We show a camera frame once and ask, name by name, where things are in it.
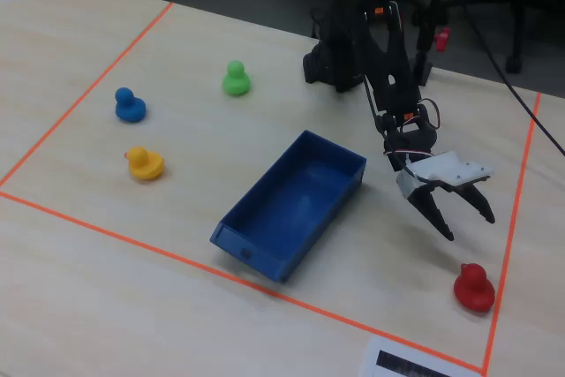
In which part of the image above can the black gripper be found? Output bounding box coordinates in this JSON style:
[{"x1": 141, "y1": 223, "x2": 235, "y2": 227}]
[{"x1": 383, "y1": 123, "x2": 496, "y2": 242}]

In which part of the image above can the red rubber duck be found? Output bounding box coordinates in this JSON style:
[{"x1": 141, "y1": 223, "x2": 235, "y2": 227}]
[{"x1": 453, "y1": 262, "x2": 496, "y2": 313}]

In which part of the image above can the blue plastic box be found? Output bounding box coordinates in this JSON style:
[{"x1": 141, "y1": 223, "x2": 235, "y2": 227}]
[{"x1": 209, "y1": 129, "x2": 368, "y2": 284}]

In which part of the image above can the green rubber duck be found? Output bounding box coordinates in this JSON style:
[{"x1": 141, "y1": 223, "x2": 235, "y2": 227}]
[{"x1": 221, "y1": 59, "x2": 252, "y2": 97}]

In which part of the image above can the yellow rubber duck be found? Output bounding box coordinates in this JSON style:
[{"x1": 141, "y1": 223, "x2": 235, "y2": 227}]
[{"x1": 124, "y1": 146, "x2": 166, "y2": 182}]

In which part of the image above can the blue rubber duck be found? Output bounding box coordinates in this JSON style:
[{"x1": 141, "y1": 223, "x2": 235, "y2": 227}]
[{"x1": 114, "y1": 87, "x2": 147, "y2": 124}]

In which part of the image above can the orange tape strip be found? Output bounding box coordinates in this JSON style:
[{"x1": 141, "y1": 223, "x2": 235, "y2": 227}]
[
  {"x1": 481, "y1": 92, "x2": 543, "y2": 374},
  {"x1": 0, "y1": 191, "x2": 486, "y2": 373},
  {"x1": 0, "y1": 2, "x2": 174, "y2": 187}
]

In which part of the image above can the black table clamp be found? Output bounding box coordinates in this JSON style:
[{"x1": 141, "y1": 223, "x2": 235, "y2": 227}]
[{"x1": 412, "y1": 53, "x2": 434, "y2": 87}]

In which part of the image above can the white paper with black print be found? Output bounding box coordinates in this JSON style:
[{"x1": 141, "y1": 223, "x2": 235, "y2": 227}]
[{"x1": 358, "y1": 336, "x2": 483, "y2": 377}]

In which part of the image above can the black stand pole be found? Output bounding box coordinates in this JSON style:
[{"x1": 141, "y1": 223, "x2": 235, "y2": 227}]
[{"x1": 414, "y1": 0, "x2": 456, "y2": 58}]

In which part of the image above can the black office chair base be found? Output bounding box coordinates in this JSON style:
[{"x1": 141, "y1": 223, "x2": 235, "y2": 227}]
[{"x1": 458, "y1": 0, "x2": 565, "y2": 74}]

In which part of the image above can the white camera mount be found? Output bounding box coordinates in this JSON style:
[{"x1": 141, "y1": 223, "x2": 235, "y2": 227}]
[{"x1": 395, "y1": 151, "x2": 495, "y2": 200}]

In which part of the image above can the white red servo wire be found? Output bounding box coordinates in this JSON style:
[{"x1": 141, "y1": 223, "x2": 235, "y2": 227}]
[{"x1": 382, "y1": 97, "x2": 441, "y2": 162}]

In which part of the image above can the thin black camera cable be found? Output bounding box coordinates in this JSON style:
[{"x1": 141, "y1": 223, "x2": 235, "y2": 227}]
[{"x1": 362, "y1": 75, "x2": 398, "y2": 171}]

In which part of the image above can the thick black cable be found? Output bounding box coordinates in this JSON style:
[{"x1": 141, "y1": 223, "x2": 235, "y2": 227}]
[{"x1": 448, "y1": 0, "x2": 565, "y2": 155}]

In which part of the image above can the red clamp handle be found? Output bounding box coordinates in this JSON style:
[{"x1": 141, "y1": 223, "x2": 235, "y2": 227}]
[{"x1": 433, "y1": 26, "x2": 452, "y2": 53}]

